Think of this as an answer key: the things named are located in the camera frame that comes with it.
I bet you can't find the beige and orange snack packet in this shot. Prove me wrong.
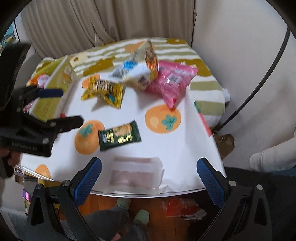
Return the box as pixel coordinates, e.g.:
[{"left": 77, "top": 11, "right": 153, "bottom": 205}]
[{"left": 133, "top": 39, "right": 159, "bottom": 80}]

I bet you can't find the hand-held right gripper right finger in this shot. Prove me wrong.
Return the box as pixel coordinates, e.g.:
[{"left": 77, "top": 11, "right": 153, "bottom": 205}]
[{"left": 196, "top": 158, "right": 272, "bottom": 241}]

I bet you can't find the pink snack packet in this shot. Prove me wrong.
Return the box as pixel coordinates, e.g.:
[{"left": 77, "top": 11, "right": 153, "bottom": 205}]
[{"left": 144, "top": 60, "right": 199, "bottom": 110}]

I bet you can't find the crumpled white tissue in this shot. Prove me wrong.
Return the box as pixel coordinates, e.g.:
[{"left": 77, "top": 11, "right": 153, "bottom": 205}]
[{"left": 221, "top": 87, "right": 231, "bottom": 103}]

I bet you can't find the green slipper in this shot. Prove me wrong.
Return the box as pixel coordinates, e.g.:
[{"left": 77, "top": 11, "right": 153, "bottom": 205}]
[
  {"left": 116, "top": 198, "right": 131, "bottom": 212},
  {"left": 134, "top": 209, "right": 150, "bottom": 226}
]

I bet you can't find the person's left hand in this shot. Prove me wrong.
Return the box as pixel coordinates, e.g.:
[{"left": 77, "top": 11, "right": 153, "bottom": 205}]
[{"left": 0, "top": 147, "right": 22, "bottom": 168}]

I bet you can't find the white and blue snack packet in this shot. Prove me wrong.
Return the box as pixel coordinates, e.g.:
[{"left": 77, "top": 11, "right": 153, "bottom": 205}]
[{"left": 112, "top": 59, "right": 153, "bottom": 90}]

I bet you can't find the dark green snack packet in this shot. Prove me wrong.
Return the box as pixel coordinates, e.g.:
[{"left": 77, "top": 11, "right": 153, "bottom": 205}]
[{"left": 98, "top": 120, "right": 142, "bottom": 152}]

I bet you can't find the wall poster of houses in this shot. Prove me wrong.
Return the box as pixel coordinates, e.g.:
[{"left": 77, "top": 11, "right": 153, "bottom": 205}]
[{"left": 0, "top": 21, "right": 19, "bottom": 51}]

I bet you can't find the white rolled bedding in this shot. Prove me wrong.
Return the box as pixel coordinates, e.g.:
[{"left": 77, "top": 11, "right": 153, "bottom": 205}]
[{"left": 249, "top": 127, "right": 296, "bottom": 173}]

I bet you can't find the brown paper bag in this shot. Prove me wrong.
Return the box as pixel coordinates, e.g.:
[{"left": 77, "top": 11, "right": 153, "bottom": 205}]
[{"left": 214, "top": 133, "right": 235, "bottom": 159}]

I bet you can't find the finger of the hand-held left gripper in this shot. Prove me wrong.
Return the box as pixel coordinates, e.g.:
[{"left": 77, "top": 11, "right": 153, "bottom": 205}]
[
  {"left": 45, "top": 115, "right": 84, "bottom": 135},
  {"left": 23, "top": 88, "right": 64, "bottom": 101}
]

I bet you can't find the yellow-green cardboard box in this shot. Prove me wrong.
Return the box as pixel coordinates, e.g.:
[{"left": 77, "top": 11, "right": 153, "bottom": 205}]
[{"left": 29, "top": 56, "right": 78, "bottom": 122}]

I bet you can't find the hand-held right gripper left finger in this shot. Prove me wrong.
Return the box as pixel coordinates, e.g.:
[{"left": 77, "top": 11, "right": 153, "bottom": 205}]
[{"left": 26, "top": 157, "right": 102, "bottom": 241}]

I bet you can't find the white persimmon print tablecloth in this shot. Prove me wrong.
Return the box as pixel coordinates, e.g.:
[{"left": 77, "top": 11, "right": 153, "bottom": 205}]
[{"left": 18, "top": 70, "right": 227, "bottom": 194}]

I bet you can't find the person's leg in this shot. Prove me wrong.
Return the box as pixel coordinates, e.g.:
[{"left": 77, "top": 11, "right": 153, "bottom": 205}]
[{"left": 83, "top": 208, "right": 149, "bottom": 241}]

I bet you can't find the beige curtain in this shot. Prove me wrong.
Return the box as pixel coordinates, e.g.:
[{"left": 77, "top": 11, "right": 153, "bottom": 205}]
[{"left": 20, "top": 0, "right": 197, "bottom": 51}]

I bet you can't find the translucent white wrapper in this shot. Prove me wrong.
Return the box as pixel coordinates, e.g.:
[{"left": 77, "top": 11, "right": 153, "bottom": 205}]
[{"left": 106, "top": 156, "right": 165, "bottom": 194}]

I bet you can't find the yellow snack packet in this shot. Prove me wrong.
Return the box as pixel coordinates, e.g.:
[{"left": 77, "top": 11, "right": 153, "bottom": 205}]
[{"left": 81, "top": 75, "right": 123, "bottom": 109}]

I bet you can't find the red snack bag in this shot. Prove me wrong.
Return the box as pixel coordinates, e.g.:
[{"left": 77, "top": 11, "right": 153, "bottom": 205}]
[{"left": 162, "top": 197, "right": 207, "bottom": 220}]

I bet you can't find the black curved stand pole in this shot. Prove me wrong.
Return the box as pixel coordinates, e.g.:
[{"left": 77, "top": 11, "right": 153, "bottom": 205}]
[{"left": 213, "top": 26, "right": 291, "bottom": 134}]

